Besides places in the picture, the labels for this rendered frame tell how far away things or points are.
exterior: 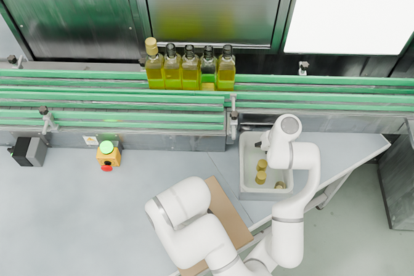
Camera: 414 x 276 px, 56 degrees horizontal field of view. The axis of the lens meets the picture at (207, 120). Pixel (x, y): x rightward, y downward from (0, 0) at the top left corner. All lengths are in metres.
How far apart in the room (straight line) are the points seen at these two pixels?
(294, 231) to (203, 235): 0.24
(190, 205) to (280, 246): 0.26
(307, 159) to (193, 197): 0.32
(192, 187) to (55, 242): 0.57
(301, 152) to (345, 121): 0.44
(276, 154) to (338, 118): 0.46
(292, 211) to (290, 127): 0.22
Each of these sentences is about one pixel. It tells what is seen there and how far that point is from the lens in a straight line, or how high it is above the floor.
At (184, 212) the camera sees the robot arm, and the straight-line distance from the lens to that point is 1.00.
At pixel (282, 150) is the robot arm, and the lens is 1.05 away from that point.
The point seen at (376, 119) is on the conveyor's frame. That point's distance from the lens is 1.50.
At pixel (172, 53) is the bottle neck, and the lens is 1.20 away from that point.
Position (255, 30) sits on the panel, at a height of 1.09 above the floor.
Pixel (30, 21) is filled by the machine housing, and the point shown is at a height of 1.08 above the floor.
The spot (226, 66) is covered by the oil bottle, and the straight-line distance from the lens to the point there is 1.22.
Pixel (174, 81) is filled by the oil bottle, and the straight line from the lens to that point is 1.28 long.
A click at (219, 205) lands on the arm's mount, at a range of 1.32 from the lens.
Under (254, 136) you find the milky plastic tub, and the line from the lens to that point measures 1.38.
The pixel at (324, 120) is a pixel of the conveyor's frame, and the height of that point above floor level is 0.84.
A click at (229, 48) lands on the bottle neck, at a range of 1.20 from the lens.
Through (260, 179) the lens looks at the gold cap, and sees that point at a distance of 1.32.
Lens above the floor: 2.02
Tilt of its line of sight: 58 degrees down
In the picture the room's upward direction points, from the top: straight up
